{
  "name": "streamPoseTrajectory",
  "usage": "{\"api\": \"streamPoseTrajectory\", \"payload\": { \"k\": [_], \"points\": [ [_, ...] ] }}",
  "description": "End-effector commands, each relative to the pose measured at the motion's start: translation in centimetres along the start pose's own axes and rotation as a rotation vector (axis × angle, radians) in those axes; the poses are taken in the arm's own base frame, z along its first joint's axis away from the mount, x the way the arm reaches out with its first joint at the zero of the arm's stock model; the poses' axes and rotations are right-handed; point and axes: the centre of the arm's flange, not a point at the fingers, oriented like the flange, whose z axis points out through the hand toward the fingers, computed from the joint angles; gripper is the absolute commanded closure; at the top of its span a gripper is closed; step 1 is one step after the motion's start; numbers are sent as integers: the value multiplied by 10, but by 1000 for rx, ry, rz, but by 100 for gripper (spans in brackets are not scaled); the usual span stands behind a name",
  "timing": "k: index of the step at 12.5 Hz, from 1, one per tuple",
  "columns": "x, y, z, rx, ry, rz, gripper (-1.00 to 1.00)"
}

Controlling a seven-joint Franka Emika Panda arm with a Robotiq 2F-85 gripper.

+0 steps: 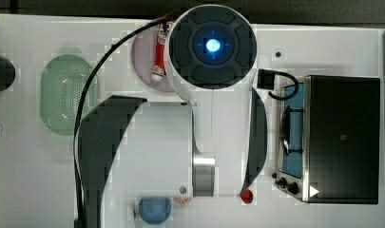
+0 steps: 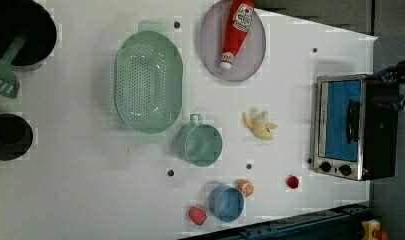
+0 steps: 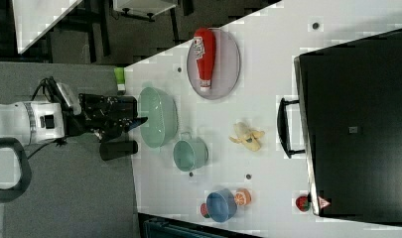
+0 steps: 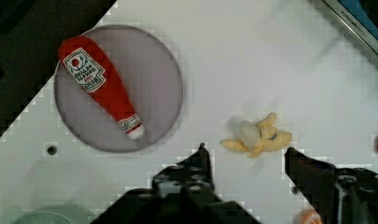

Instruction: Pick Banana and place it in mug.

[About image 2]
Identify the green mug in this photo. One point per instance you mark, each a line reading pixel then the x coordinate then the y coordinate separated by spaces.
pixel 198 143

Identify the red ketchup bottle toy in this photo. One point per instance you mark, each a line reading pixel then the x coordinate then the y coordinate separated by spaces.
pixel 237 27

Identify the blue table frame rail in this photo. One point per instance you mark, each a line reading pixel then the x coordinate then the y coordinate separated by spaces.
pixel 341 223

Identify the blue cup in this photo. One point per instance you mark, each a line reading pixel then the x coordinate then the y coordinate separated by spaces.
pixel 226 203

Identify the yellow red emergency button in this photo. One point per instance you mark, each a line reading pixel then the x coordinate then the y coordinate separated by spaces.
pixel 373 231

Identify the large black pot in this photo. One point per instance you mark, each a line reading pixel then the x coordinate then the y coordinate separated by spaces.
pixel 31 20

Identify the red strawberry toy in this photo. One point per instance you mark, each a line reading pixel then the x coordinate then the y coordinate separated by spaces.
pixel 197 215

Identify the black toaster oven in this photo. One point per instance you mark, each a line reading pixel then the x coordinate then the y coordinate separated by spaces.
pixel 356 129

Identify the peeled banana toy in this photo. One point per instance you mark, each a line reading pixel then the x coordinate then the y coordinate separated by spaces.
pixel 260 125

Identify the grey round plate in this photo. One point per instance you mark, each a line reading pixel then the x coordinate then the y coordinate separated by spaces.
pixel 211 40

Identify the small red fruit toy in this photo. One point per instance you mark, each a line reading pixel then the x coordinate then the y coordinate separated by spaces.
pixel 292 182

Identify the small black cup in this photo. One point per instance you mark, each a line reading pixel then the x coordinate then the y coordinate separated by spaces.
pixel 16 137

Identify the green slotted spatula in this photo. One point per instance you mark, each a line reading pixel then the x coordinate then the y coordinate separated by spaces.
pixel 9 84

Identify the green perforated colander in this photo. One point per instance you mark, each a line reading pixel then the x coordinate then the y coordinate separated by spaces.
pixel 148 82

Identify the orange slice toy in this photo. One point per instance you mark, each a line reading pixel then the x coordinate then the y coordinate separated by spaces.
pixel 246 187

